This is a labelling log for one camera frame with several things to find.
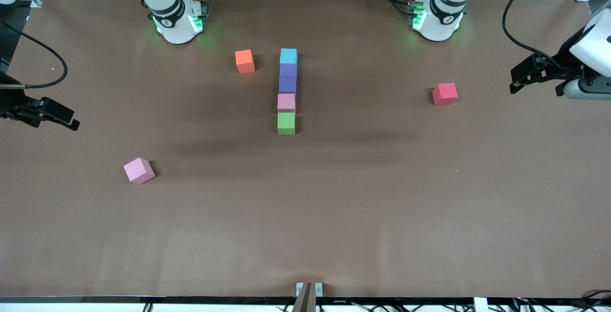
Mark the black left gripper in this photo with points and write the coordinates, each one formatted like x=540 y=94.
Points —
x=566 y=60

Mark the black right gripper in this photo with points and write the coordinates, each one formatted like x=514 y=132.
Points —
x=10 y=103

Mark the green foam block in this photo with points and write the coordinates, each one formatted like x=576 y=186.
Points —
x=286 y=123

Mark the pink foam block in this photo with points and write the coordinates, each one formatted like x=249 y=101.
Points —
x=139 y=171
x=286 y=102

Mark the purple foam block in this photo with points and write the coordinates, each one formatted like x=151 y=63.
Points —
x=288 y=86
x=288 y=71

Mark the light blue foam block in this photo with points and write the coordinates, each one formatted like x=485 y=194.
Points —
x=289 y=56

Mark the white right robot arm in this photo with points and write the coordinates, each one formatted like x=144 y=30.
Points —
x=179 y=26

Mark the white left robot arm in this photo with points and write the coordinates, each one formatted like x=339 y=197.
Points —
x=441 y=23

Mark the red foam block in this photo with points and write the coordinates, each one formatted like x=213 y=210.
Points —
x=445 y=94

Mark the orange foam block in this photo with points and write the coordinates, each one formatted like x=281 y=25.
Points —
x=245 y=61

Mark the large table cover sheet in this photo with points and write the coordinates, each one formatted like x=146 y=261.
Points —
x=305 y=207

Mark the white table bracket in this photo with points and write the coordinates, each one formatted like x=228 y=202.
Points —
x=478 y=305

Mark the metal mounting bracket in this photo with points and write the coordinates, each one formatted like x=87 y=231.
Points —
x=299 y=289

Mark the brown camera post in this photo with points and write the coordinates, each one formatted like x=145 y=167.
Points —
x=305 y=302

